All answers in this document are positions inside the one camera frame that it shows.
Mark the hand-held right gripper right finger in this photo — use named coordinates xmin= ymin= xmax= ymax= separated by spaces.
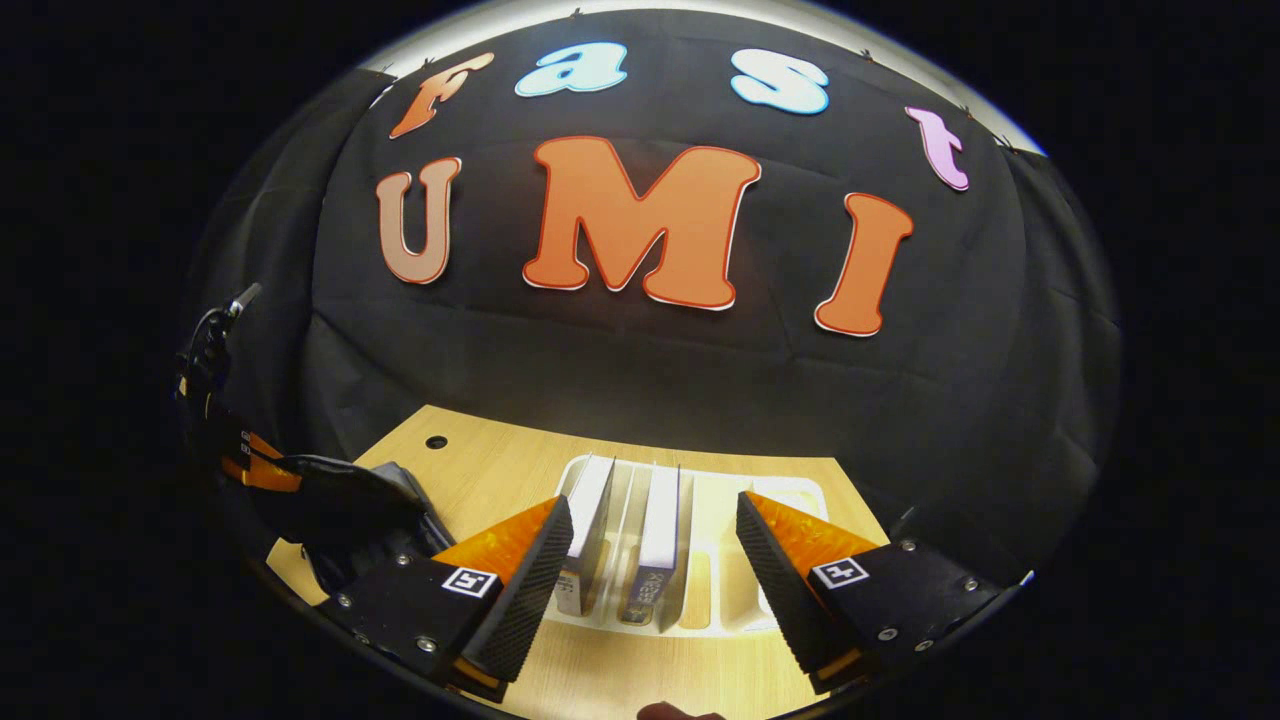
xmin=735 ymin=490 xmax=1006 ymax=696

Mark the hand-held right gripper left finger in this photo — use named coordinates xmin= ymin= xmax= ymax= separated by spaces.
xmin=318 ymin=495 xmax=576 ymax=706

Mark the white bookshelf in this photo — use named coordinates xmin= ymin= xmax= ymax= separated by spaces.
xmin=550 ymin=452 xmax=831 ymax=638

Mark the black and white book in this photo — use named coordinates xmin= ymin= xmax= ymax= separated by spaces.
xmin=556 ymin=455 xmax=616 ymax=618

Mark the grey schoolbag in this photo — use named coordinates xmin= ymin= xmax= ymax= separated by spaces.
xmin=250 ymin=455 xmax=456 ymax=593

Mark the blue spine book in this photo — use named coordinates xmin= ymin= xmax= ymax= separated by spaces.
xmin=618 ymin=465 xmax=683 ymax=631

